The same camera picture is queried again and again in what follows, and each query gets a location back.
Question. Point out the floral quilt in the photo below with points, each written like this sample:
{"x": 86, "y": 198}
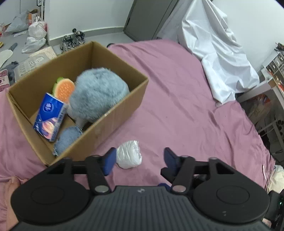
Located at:
{"x": 277, "y": 177}

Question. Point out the white insole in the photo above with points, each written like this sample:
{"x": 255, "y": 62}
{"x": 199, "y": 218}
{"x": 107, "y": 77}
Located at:
{"x": 4, "y": 57}

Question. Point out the grey drawer organizer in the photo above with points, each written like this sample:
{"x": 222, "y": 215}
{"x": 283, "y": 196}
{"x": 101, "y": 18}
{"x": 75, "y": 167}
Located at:
{"x": 275, "y": 64}

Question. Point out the peach pink cloth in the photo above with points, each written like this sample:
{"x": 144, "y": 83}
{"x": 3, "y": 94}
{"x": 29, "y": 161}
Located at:
{"x": 8, "y": 200}

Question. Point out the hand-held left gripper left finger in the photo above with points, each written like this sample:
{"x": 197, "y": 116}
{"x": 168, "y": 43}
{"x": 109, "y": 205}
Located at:
{"x": 109, "y": 161}

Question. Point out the small cardboard carton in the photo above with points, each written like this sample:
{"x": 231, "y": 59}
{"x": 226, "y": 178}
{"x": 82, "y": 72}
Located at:
{"x": 33, "y": 15}

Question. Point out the pink bed sheet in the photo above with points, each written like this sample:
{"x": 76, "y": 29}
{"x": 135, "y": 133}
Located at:
{"x": 177, "y": 100}

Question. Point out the pink cartoon cushion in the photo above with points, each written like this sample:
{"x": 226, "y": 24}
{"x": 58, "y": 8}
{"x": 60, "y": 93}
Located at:
{"x": 3, "y": 78}

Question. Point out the brown cardboard box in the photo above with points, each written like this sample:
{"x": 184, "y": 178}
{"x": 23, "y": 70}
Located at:
{"x": 115, "y": 117}

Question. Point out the white cover sheet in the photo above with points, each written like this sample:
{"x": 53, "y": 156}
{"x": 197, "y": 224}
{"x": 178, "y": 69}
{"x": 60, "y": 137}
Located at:
{"x": 217, "y": 48}

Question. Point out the dark brown ornament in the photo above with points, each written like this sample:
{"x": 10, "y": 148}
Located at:
{"x": 280, "y": 46}

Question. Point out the orange shopping bag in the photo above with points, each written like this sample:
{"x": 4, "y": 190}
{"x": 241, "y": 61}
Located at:
{"x": 259, "y": 106}

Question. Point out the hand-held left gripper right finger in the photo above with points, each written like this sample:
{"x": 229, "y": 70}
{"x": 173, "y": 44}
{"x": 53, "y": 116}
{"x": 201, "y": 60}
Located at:
{"x": 170, "y": 160}

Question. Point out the grey plastic bag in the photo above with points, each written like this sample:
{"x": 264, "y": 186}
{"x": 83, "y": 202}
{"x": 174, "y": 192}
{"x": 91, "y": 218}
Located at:
{"x": 17, "y": 22}

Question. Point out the grey door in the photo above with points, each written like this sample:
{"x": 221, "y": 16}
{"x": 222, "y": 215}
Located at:
{"x": 148, "y": 20}

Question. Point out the large blue fluffy plush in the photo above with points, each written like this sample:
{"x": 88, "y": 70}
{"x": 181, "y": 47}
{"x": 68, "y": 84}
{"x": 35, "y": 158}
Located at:
{"x": 97, "y": 95}

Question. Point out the white plastic bag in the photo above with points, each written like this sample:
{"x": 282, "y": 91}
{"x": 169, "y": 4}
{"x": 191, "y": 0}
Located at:
{"x": 129, "y": 154}
{"x": 33, "y": 45}
{"x": 37, "y": 30}

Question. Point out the grey parcel bag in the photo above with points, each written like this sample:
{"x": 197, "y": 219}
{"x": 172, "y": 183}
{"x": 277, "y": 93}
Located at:
{"x": 28, "y": 65}

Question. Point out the orange burger plush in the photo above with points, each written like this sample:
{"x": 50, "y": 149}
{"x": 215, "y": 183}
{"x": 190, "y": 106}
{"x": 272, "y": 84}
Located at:
{"x": 64, "y": 88}

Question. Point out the floral flat package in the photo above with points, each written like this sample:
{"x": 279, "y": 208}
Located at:
{"x": 44, "y": 53}

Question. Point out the small blue denim plush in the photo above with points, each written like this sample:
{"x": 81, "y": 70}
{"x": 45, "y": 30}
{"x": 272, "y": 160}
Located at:
{"x": 66, "y": 138}

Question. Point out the white desk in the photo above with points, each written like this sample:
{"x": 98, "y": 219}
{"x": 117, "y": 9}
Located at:
{"x": 255, "y": 94}

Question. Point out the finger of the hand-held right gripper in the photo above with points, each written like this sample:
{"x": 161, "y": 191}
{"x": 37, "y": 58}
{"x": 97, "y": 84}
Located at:
{"x": 164, "y": 186}
{"x": 167, "y": 175}

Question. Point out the blue tissue pack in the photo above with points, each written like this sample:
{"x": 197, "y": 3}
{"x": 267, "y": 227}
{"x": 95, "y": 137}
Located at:
{"x": 50, "y": 115}

